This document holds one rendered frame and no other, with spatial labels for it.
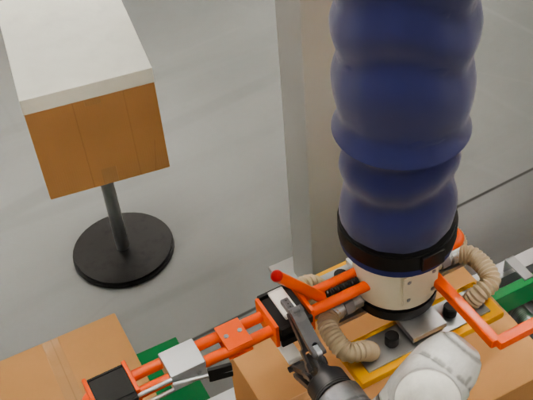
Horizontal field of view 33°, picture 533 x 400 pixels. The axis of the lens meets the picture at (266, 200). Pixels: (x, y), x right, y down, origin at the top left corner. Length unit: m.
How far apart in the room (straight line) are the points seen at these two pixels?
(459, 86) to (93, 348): 1.54
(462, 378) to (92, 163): 1.76
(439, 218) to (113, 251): 2.18
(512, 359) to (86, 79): 1.48
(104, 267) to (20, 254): 0.38
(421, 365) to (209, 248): 2.24
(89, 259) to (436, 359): 2.34
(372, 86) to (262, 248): 2.22
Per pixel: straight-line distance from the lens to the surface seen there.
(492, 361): 2.07
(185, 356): 1.69
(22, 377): 2.67
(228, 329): 1.72
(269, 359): 2.06
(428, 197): 1.59
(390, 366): 1.81
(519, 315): 2.69
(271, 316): 1.72
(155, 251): 3.60
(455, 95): 1.45
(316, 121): 2.82
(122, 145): 2.94
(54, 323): 3.50
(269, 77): 4.44
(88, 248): 3.68
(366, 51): 1.38
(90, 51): 2.92
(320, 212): 3.08
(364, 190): 1.57
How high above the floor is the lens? 2.60
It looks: 43 degrees down
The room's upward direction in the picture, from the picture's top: 5 degrees counter-clockwise
